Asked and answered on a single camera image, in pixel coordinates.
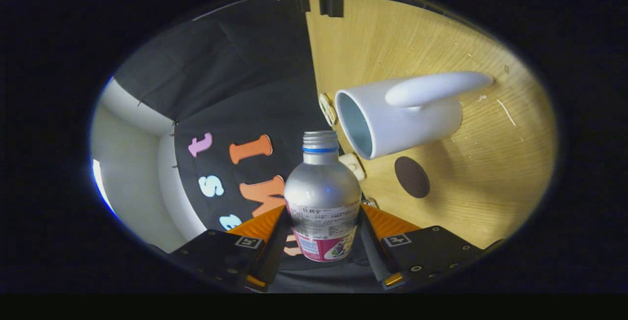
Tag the black backdrop cloth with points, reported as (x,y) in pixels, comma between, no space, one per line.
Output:
(235,65)

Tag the small white tray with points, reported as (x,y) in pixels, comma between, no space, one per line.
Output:
(327,109)

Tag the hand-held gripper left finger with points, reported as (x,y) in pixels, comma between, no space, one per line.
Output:
(274,256)

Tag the silver bottle with pink label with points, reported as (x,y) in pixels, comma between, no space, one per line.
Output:
(321,187)

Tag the wooden table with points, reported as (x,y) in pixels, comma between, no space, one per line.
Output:
(490,187)

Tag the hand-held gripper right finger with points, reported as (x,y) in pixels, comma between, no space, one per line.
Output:
(373,256)

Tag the white toaster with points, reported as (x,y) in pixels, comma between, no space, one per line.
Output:
(354,165)

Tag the small silver object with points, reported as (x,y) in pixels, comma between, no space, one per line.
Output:
(370,203)

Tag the dark brown round coaster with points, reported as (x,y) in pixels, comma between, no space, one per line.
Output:
(412,177)

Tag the black table clamp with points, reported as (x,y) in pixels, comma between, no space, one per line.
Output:
(302,4)
(331,6)

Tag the ceiling light panel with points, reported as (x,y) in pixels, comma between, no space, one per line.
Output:
(100,182)

